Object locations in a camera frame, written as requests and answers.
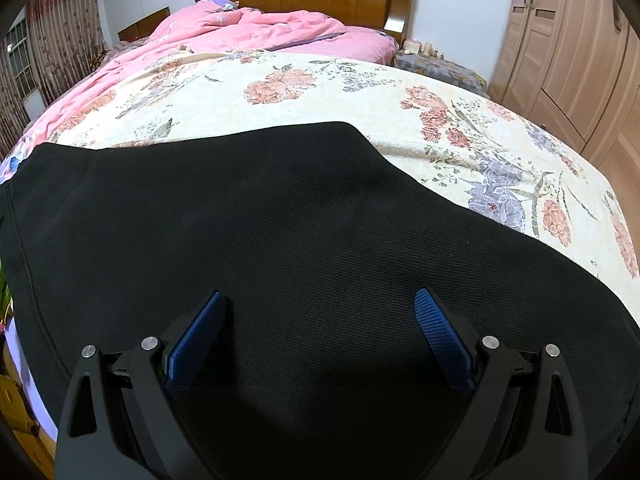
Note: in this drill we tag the pink floral quilt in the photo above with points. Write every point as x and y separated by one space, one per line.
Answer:
250 30

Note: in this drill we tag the light wooden wardrobe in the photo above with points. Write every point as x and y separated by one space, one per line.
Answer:
565 35

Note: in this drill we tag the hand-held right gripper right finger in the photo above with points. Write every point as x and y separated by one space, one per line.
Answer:
442 335

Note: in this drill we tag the lavender cloth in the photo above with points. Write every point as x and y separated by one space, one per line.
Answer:
30 375

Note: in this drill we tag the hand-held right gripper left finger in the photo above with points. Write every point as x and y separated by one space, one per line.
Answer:
197 331

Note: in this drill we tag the red patterned curtain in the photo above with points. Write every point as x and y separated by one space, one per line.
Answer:
65 25
12 95

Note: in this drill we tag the green object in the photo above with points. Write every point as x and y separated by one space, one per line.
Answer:
5 295

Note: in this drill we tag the barred window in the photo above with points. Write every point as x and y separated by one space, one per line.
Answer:
22 55

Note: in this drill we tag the black pants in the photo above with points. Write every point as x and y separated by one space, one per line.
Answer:
300 235

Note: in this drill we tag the cream floral bedsheet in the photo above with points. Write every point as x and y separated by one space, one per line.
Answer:
350 100

